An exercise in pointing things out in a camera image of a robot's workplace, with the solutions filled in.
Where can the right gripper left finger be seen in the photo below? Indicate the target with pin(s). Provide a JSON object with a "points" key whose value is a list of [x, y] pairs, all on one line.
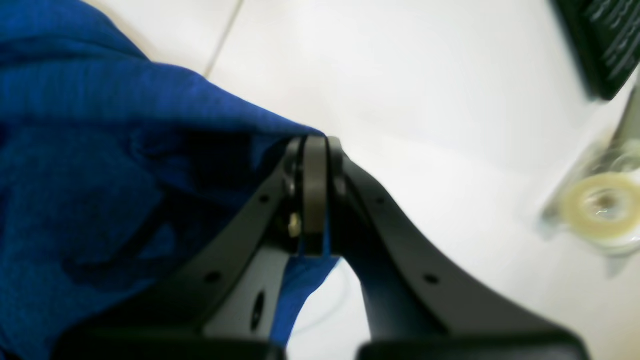
{"points": [[221, 304]]}

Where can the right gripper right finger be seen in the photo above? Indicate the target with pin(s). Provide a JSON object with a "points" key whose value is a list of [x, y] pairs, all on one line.
{"points": [[420, 304]]}

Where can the dark blue t-shirt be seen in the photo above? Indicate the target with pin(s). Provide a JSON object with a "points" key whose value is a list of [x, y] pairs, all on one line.
{"points": [[115, 169]]}

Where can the clear glass jar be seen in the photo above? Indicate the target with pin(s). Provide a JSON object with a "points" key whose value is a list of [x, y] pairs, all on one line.
{"points": [[598, 200]]}

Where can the black computer keyboard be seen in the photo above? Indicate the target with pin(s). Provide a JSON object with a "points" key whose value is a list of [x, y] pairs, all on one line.
{"points": [[606, 36]]}

